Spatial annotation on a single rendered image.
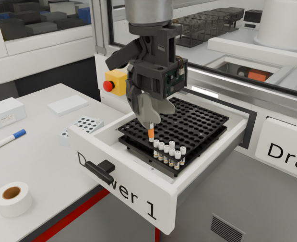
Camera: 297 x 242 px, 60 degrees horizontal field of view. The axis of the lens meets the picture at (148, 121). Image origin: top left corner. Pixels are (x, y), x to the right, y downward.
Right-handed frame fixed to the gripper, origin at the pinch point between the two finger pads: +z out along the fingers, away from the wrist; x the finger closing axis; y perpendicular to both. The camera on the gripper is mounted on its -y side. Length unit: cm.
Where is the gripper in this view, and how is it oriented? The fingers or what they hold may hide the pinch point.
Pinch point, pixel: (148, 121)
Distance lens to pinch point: 53.7
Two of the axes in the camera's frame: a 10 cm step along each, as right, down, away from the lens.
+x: 6.9, -4.3, 5.8
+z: 0.6, 8.3, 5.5
